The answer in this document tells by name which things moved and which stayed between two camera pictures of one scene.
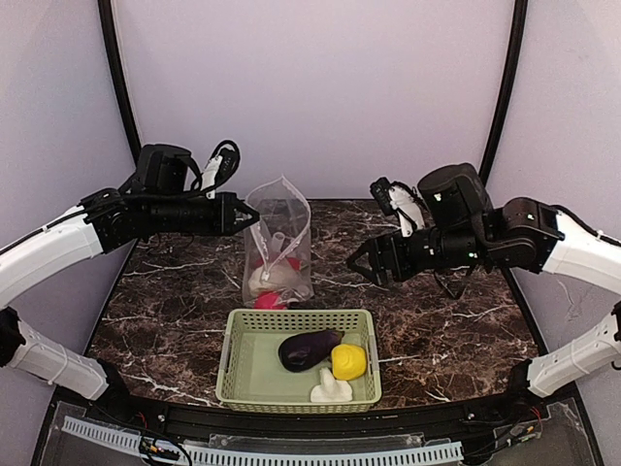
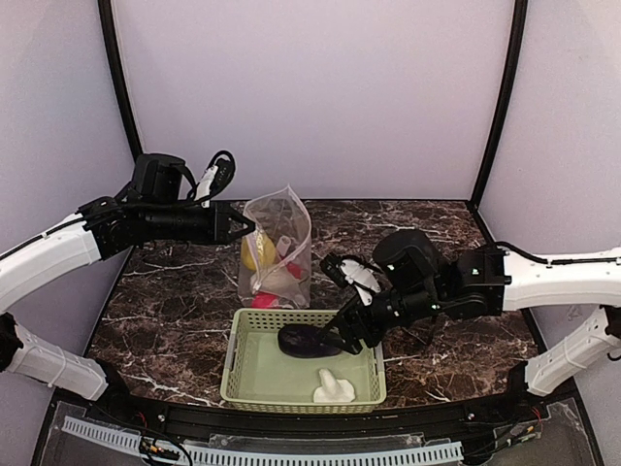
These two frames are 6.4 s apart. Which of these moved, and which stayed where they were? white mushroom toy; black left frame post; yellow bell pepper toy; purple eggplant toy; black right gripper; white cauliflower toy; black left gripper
Moved: purple eggplant toy; black right gripper; black left gripper; yellow bell pepper toy
Stayed: black left frame post; white mushroom toy; white cauliflower toy
